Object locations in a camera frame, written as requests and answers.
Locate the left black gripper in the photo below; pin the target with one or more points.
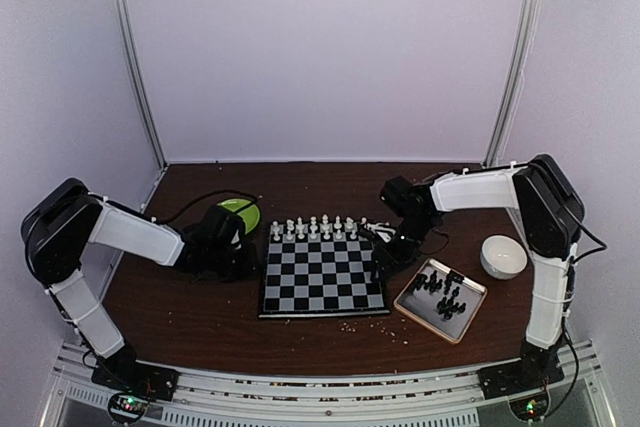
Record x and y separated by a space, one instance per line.
250 265

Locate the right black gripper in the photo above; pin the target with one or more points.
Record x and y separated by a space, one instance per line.
388 259

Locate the black white chess board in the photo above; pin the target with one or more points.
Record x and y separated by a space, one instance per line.
319 268

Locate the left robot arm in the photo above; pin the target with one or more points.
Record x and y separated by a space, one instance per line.
73 220

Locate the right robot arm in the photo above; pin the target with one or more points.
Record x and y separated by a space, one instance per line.
550 213

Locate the green plate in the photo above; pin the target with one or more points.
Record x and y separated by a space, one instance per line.
246 209

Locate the white rook piece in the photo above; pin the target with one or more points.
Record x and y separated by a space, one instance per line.
275 231

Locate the wooden metal tray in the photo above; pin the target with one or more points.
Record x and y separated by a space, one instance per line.
421 308

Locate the white bowl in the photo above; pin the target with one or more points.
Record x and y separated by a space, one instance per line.
502 257

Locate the front aluminium rail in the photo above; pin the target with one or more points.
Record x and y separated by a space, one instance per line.
445 397

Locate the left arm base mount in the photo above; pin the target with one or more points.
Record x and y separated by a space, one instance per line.
142 380

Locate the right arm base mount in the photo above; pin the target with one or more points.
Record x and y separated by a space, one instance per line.
511 379

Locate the right aluminium frame post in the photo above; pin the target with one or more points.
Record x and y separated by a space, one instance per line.
525 34

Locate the aluminium frame post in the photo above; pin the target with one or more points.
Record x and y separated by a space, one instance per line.
137 82
525 34

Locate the left aluminium frame post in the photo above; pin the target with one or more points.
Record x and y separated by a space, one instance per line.
137 82

